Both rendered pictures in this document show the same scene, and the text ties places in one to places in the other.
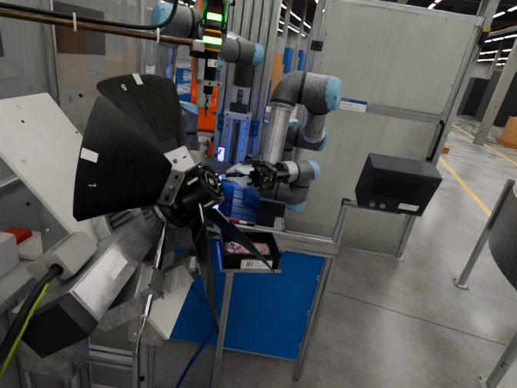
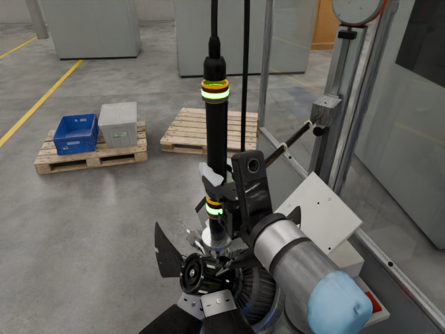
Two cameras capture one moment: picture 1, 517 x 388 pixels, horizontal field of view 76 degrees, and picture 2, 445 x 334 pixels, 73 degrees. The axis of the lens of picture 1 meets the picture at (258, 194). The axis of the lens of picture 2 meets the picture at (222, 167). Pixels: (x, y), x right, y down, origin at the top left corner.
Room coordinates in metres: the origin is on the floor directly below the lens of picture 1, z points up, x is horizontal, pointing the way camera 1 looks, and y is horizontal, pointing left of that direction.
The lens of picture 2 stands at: (1.33, 0.03, 1.98)
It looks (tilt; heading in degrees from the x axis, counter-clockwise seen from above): 35 degrees down; 161
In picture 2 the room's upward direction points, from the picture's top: straight up
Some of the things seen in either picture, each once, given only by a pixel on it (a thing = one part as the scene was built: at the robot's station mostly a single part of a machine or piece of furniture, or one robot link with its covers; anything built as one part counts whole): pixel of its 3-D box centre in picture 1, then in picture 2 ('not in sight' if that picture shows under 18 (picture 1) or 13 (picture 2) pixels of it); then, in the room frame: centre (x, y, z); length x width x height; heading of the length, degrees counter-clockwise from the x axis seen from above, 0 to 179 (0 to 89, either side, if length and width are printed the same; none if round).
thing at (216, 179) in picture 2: (225, 8); (208, 184); (0.91, 0.15, 1.63); 0.09 x 0.03 x 0.06; 18
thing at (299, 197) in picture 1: (292, 194); not in sight; (1.15, -0.13, 1.08); 0.11 x 0.08 x 0.11; 82
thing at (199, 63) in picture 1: (206, 64); (219, 221); (0.88, 0.18, 1.50); 0.09 x 0.07 x 0.10; 124
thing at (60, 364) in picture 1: (53, 334); not in sight; (0.67, 0.51, 0.73); 0.15 x 0.09 x 0.22; 89
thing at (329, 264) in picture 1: (311, 322); not in sight; (1.24, -0.36, 0.39); 0.04 x 0.04 x 0.78; 89
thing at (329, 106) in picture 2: not in sight; (326, 110); (0.54, 0.69, 1.54); 0.10 x 0.07 x 0.09; 124
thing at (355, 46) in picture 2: not in sight; (307, 224); (0.48, 0.77, 0.90); 0.08 x 0.06 x 1.80; 34
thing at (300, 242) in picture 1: (235, 232); not in sight; (1.25, 0.07, 0.82); 0.90 x 0.04 x 0.08; 89
